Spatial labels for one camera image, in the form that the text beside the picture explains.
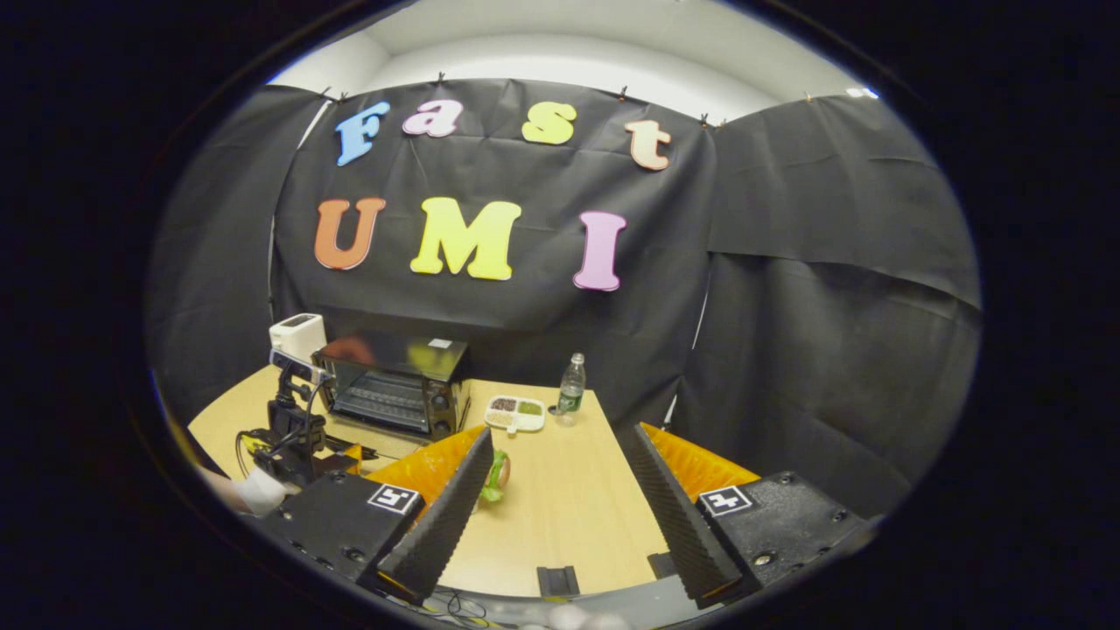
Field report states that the black electric oven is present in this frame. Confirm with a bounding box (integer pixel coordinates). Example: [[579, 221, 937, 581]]
[[311, 331, 473, 458]]

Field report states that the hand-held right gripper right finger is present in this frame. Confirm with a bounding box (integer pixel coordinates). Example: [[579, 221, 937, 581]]
[[623, 423, 881, 611]]

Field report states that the clear plastic water bottle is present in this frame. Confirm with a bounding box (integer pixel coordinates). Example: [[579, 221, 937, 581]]
[[556, 353, 587, 427]]

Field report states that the lettuce sandwich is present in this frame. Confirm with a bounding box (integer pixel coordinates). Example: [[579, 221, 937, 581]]
[[479, 450, 512, 503]]

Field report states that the white toaster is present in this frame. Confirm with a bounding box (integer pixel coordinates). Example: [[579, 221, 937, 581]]
[[269, 313, 329, 364]]

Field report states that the thin black cable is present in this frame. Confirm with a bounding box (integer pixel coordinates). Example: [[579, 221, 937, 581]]
[[385, 588, 491, 627]]

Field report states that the white divided plate of grains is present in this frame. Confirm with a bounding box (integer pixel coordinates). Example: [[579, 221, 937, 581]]
[[484, 395, 547, 436]]

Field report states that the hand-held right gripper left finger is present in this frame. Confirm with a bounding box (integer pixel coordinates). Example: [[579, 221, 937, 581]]
[[252, 426, 498, 606]]

